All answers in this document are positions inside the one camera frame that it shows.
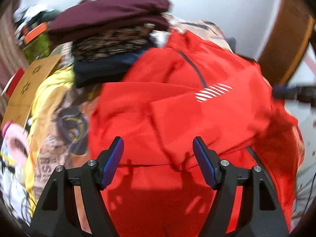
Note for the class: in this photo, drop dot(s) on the red fleece jacket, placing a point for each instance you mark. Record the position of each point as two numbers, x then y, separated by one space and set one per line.
171 95

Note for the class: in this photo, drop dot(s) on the maroon folded garment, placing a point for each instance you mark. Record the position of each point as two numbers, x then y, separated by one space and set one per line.
91 17

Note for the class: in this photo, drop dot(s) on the green box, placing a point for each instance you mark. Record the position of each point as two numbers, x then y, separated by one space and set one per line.
37 48

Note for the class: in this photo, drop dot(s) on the brown wooden door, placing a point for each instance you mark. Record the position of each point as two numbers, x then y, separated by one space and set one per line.
287 43

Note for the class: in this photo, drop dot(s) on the navy folded garment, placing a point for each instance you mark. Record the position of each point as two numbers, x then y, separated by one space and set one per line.
110 69

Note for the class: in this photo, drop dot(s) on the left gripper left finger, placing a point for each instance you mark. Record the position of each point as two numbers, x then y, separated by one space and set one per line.
56 211

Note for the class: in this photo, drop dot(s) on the pink cloth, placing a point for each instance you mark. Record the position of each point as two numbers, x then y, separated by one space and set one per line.
16 139

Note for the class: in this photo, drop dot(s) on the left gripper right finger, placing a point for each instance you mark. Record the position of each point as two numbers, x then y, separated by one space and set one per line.
260 213

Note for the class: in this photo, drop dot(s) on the newspaper print blanket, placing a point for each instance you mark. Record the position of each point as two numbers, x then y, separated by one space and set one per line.
205 30

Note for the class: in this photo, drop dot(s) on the brown patterned folded garment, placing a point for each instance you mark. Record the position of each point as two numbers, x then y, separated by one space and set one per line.
112 42

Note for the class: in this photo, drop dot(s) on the yellow garment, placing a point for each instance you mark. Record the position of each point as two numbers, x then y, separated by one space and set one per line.
59 132

